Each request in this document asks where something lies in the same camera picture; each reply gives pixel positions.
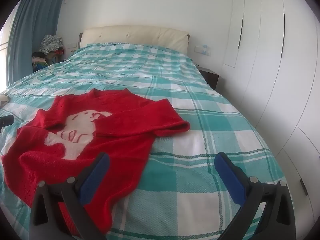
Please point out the white wall socket panel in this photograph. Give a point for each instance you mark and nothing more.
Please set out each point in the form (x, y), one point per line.
(202, 50)

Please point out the red sweater with white animal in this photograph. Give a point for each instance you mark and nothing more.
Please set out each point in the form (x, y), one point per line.
(82, 140)

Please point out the white wardrobe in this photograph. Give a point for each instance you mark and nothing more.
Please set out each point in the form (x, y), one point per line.
(272, 75)

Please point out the dark bedside table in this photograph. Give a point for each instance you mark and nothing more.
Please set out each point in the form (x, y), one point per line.
(210, 77)

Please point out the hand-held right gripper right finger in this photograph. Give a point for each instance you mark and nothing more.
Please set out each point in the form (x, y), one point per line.
(230, 177)

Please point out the blue curtain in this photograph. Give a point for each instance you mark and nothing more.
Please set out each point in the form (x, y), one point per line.
(30, 27)

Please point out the teal plaid bed sheet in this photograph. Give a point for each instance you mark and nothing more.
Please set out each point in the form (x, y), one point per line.
(190, 155)

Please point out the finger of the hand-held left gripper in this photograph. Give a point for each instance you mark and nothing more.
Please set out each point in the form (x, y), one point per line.
(5, 121)

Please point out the cream padded headboard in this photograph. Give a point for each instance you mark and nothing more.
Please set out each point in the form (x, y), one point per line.
(135, 35)

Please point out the pile of clothes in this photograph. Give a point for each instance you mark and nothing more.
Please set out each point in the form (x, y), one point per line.
(48, 52)

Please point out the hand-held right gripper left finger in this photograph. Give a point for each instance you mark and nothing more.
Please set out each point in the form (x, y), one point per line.
(93, 180)

